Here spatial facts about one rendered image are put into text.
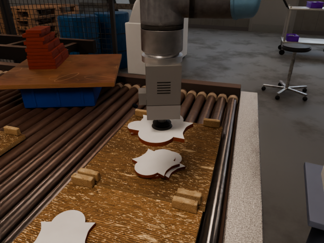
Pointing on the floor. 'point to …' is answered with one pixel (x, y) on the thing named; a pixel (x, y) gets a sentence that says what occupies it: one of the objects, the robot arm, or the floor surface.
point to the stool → (297, 47)
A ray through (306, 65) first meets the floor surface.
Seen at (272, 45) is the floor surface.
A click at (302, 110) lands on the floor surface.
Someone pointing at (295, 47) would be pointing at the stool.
